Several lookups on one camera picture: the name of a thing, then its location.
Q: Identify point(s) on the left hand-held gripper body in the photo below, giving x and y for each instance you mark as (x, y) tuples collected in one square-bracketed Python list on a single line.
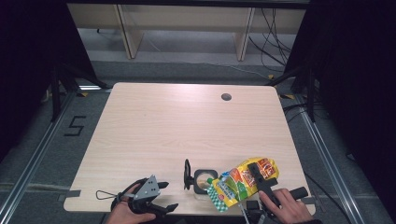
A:
[(148, 189)]

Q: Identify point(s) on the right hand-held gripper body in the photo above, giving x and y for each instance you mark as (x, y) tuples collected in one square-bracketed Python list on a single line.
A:
[(268, 186)]

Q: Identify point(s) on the yellow spouted sauce pouch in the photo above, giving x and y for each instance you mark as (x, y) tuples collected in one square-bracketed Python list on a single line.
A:
[(241, 182)]

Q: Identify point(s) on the clear jar with black lid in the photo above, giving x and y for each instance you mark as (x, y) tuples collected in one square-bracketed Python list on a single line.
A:
[(202, 180)]

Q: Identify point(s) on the person's right hand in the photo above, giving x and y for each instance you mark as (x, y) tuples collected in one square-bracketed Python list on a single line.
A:
[(289, 208)]

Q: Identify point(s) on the person's left hand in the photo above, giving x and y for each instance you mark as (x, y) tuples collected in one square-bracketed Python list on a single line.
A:
[(124, 214)]

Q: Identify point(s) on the round grey table grommet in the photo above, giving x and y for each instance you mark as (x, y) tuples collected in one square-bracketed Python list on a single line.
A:
[(226, 96)]

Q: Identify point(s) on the yellow tape piece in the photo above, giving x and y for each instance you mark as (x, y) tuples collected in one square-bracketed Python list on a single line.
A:
[(82, 94), (271, 76), (288, 96)]

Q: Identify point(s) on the black metal stand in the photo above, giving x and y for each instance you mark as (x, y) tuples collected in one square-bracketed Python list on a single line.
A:
[(309, 93), (57, 93)]

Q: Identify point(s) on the black curtain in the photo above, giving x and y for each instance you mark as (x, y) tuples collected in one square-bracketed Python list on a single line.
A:
[(358, 77), (28, 62)]

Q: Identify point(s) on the light wooden desk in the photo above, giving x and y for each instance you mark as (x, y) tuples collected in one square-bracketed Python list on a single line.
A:
[(186, 18)]

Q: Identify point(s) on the aluminium floor rail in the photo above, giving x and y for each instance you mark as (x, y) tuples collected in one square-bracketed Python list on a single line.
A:
[(34, 155), (327, 158)]

